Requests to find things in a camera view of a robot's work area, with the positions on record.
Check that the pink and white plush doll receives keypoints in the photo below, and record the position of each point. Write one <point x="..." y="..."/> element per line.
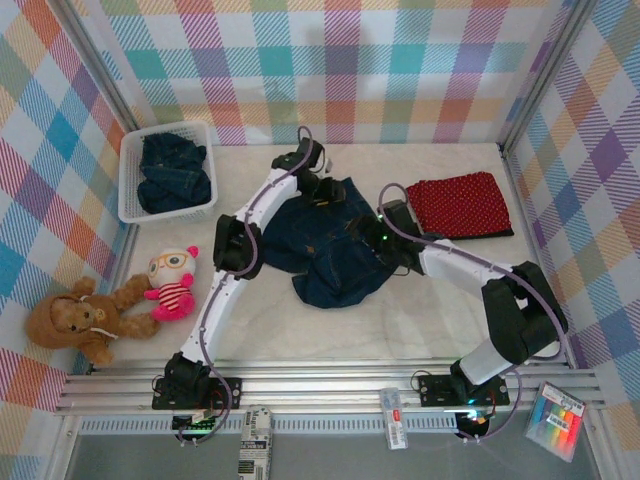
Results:
<point x="170" y="285"/>

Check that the red polka dot skirt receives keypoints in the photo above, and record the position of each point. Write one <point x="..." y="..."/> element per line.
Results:
<point x="460" y="205"/>

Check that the aluminium frame rail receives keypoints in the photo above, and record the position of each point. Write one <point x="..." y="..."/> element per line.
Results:
<point x="325" y="385"/>

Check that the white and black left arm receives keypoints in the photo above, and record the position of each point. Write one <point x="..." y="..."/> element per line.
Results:
<point x="215" y="310"/>

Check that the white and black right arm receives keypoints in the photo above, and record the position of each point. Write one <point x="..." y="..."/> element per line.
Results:
<point x="520" y="320"/>

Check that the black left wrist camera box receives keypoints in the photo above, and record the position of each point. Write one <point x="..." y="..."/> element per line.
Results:
<point x="309" y="156"/>

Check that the aluminium corner post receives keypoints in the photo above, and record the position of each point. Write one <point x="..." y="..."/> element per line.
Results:
<point x="100" y="62"/>
<point x="545" y="75"/>

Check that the brown teddy bear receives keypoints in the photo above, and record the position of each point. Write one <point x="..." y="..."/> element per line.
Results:
<point x="75" y="320"/>

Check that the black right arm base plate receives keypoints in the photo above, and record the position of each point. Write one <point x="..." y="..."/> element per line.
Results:
<point x="432" y="390"/>

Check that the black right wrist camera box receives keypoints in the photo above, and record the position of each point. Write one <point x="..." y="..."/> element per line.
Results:
<point x="400" y="215"/>

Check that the black skirt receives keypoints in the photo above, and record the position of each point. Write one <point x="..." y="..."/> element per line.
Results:
<point x="480" y="234"/>

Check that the white plastic basket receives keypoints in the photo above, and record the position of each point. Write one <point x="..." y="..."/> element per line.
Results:
<point x="129" y="190"/>

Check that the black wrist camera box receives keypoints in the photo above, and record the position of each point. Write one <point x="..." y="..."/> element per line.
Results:
<point x="400" y="215"/>
<point x="309" y="156"/>

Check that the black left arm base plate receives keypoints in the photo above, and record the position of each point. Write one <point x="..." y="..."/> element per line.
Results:
<point x="161" y="395"/>

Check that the clear plastic box with labels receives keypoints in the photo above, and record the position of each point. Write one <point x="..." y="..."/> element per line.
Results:
<point x="395" y="420"/>

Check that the dark blue denim skirt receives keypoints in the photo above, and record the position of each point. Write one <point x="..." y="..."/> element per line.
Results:
<point x="172" y="175"/>
<point x="330" y="270"/>

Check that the colourful marker pack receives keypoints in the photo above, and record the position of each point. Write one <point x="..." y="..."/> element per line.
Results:
<point x="555" y="422"/>

